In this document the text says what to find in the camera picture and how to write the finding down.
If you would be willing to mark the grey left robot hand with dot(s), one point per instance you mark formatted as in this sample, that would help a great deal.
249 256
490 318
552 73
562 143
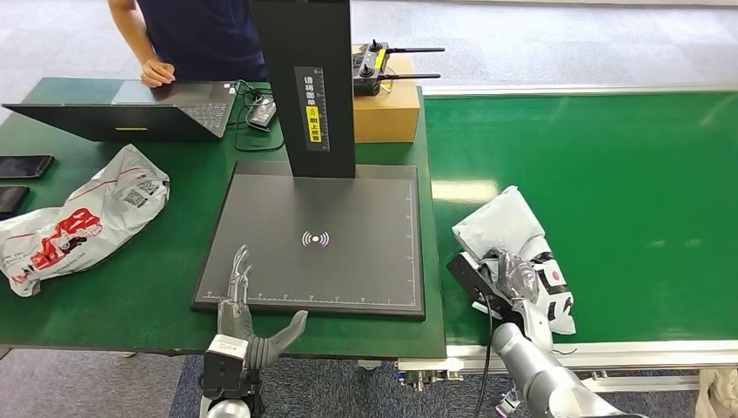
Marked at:
236 320

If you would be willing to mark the person's hand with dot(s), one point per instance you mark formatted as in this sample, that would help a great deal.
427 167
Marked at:
157 74

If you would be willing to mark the black laptop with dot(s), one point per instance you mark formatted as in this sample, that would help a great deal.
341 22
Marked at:
115 121

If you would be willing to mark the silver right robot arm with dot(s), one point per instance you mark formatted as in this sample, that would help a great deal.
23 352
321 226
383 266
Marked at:
542 381

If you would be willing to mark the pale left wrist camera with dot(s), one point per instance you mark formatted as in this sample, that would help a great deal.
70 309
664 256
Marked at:
222 360

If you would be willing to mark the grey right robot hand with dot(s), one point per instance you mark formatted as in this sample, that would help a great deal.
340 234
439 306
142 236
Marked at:
516 277

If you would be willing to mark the white textured object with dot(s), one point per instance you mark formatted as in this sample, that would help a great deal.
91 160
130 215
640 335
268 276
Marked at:
718 395

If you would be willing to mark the black smartphone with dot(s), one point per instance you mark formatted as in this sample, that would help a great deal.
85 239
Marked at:
10 201
23 166

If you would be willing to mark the black remote controller with antennas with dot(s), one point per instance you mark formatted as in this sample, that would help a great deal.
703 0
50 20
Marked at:
366 72

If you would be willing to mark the green covered table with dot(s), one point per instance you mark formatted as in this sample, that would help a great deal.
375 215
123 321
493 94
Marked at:
144 300

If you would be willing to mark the black power adapter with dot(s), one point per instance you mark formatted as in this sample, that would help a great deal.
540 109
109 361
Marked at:
262 112

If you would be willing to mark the white package with black print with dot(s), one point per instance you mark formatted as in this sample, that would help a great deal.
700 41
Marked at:
501 222

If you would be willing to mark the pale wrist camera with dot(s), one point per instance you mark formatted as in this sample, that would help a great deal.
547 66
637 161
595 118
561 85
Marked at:
222 360
470 280

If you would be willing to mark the white package with red print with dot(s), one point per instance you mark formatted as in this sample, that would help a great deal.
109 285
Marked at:
86 225

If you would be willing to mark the label sticker with yellow patch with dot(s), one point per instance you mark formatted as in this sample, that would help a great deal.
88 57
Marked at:
313 109

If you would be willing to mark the brown cardboard box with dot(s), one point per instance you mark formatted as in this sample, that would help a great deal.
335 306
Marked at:
386 115

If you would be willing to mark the green conveyor belt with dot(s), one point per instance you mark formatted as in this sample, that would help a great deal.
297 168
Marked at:
605 202

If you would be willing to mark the aluminium conveyor frame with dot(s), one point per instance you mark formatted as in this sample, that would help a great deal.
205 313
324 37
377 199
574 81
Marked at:
634 352

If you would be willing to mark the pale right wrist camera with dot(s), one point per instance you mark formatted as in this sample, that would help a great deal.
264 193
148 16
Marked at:
470 280

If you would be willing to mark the black inbound scanner machine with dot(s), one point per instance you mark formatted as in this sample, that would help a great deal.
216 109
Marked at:
323 259

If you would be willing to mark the person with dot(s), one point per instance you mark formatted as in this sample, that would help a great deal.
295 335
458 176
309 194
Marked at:
202 34

